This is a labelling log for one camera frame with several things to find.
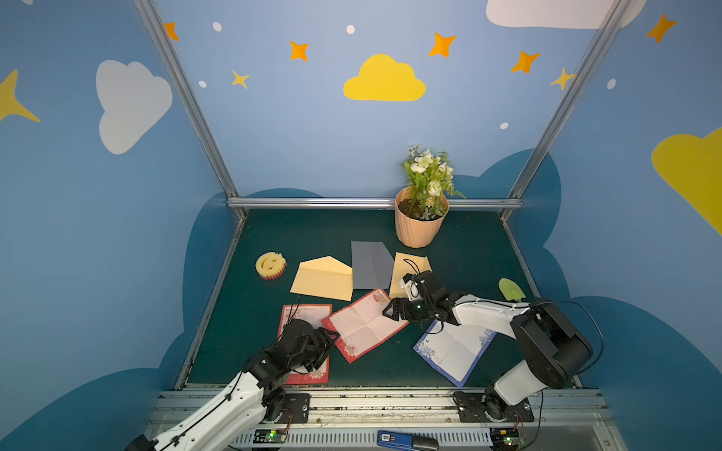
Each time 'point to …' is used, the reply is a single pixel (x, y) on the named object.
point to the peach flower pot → (413, 231)
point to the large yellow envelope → (326, 277)
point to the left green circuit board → (269, 436)
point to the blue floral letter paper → (457, 351)
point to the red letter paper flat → (315, 314)
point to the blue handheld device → (400, 441)
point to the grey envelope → (372, 265)
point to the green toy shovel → (510, 289)
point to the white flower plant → (430, 181)
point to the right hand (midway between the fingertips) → (396, 310)
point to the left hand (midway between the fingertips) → (345, 342)
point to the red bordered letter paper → (363, 324)
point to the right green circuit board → (507, 438)
